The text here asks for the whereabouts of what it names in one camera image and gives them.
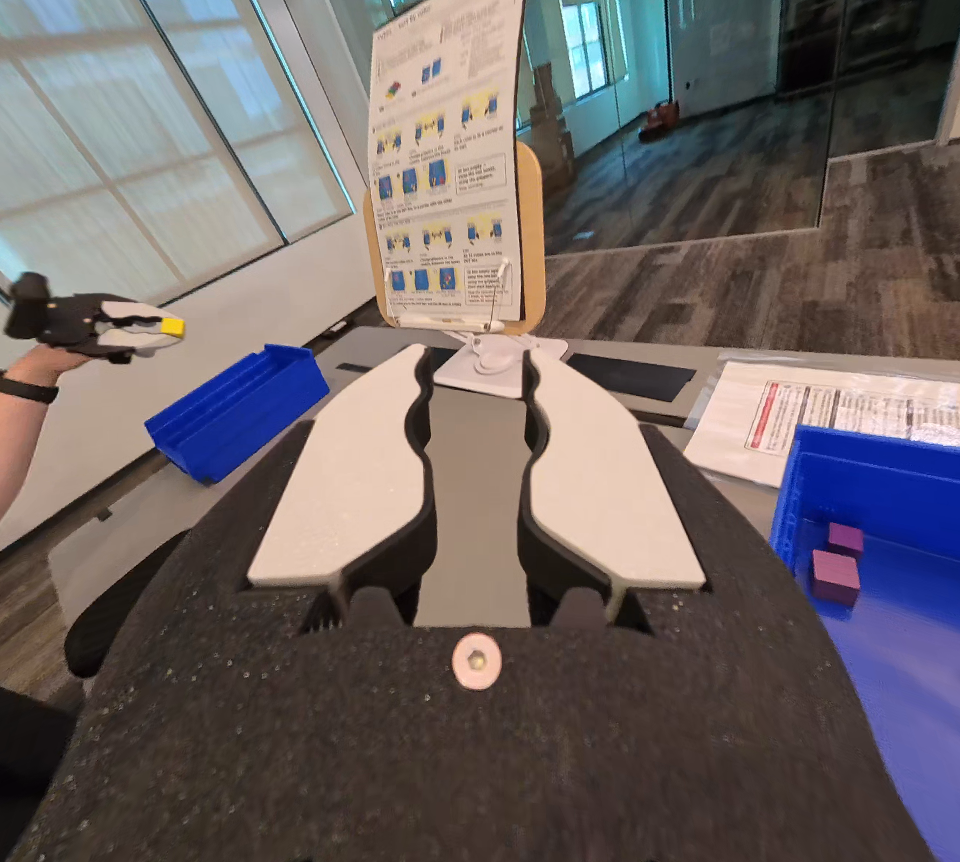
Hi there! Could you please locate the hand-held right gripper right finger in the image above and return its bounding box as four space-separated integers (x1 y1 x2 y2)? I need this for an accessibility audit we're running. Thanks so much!
517 348 708 625

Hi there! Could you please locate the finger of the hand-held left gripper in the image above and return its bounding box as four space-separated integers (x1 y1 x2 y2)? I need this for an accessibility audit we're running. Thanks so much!
93 324 186 357
97 298 170 327

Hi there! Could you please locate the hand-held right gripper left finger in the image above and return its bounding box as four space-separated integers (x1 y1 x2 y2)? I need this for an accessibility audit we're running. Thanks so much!
246 343 438 625

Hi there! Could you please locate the blue plastic bin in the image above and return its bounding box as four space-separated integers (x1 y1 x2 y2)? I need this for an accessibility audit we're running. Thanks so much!
144 343 331 486
768 425 960 862

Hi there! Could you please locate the person's left forearm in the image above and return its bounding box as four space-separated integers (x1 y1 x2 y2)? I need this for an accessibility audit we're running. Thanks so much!
0 393 50 518

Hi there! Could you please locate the person's left hand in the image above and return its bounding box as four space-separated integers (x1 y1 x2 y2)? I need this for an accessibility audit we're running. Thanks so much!
3 345 91 391

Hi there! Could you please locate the black wristband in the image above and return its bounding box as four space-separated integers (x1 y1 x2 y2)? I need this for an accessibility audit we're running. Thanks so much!
0 378 60 406

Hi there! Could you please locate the black desk inlay plate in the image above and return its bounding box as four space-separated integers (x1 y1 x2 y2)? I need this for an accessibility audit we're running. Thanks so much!
566 352 697 404
335 348 459 374

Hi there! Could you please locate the white stand base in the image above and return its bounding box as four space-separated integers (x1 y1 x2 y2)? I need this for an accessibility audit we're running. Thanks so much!
432 330 569 400

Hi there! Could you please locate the paper in plastic sleeve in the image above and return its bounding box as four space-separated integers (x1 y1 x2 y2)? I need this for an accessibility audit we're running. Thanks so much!
682 351 960 490

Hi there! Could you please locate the large grid window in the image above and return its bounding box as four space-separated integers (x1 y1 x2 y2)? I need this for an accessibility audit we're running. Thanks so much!
0 0 357 301

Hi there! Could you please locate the cardboard box stack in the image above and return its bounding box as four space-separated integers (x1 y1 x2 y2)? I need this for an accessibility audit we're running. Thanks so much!
517 63 577 199

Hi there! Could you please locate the printed instruction sheet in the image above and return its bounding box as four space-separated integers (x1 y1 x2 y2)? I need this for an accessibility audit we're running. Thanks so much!
367 0 535 327

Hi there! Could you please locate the red floor machine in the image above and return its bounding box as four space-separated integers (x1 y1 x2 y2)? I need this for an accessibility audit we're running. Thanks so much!
637 99 684 145

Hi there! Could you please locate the small grid window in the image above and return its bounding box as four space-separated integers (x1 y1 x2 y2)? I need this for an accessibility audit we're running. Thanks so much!
558 0 610 100

